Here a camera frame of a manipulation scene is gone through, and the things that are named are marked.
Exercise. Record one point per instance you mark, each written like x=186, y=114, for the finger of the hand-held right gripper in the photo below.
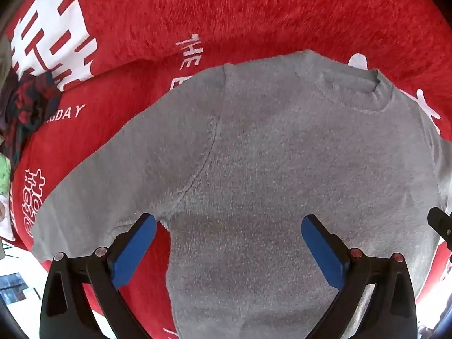
x=440, y=223

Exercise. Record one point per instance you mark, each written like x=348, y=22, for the green cushion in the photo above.
x=4, y=171

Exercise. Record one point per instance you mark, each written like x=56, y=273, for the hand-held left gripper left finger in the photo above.
x=132, y=250

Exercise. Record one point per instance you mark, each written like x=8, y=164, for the white printed cushion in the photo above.
x=4, y=215

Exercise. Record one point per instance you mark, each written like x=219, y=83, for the grey fleece sweater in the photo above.
x=265, y=148

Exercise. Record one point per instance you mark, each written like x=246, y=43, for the olive cloth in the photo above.
x=4, y=60

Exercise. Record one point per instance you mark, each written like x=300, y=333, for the red printed blanket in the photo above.
x=212, y=14

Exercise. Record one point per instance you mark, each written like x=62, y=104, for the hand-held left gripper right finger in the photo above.
x=323, y=254

